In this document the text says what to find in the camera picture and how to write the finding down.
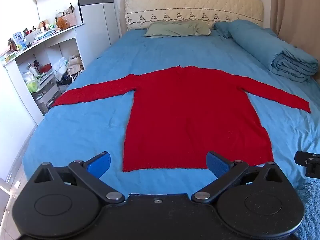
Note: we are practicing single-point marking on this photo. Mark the white bottle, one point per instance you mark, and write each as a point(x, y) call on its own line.
point(32, 70)

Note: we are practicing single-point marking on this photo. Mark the blue and white box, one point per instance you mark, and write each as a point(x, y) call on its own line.
point(18, 39)

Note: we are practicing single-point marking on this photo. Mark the cream quilted headboard cover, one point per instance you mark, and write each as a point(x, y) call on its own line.
point(190, 2)

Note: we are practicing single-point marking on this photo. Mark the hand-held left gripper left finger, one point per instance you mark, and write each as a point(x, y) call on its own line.
point(100, 164)

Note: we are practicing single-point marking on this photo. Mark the bed with blue sheet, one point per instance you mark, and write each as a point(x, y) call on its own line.
point(100, 130)

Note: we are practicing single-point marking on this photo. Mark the pink storage basket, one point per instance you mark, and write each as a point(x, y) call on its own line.
point(70, 19)

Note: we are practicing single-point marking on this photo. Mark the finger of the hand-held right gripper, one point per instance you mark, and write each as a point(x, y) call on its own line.
point(308, 162)

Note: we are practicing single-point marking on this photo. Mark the beige bag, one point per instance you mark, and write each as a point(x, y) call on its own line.
point(75, 64)

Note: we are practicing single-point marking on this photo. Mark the green pillow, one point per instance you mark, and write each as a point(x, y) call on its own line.
point(175, 28)

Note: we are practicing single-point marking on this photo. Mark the beige curtain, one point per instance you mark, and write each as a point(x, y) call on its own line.
point(295, 12)

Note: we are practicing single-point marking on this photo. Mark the white plastic bag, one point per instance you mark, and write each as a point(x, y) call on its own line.
point(60, 66)

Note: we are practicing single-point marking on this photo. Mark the rolled blue duvet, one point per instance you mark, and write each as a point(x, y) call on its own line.
point(262, 45)

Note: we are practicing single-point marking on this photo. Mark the blue pillow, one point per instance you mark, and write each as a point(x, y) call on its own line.
point(222, 28)

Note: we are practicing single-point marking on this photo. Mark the green plastic bag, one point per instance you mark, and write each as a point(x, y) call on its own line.
point(33, 87)

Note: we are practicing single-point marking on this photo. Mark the brown bottle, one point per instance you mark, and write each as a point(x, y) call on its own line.
point(12, 45)

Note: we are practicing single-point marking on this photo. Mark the blue fluffy rug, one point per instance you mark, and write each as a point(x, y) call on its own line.
point(311, 210)

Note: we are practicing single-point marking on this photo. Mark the red knit sweater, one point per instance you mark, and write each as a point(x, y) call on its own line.
point(190, 110)

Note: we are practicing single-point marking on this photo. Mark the white and grey wardrobe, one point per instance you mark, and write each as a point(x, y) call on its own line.
point(92, 30)

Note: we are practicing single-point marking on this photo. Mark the red box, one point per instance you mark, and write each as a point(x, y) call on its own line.
point(45, 68)

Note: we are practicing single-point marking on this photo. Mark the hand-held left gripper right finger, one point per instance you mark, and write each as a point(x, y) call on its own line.
point(217, 164)

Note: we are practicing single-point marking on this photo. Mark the white desk shelf unit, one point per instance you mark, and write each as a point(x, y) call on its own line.
point(50, 41)

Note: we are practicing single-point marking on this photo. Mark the small orange teddy bear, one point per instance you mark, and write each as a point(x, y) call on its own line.
point(62, 24)

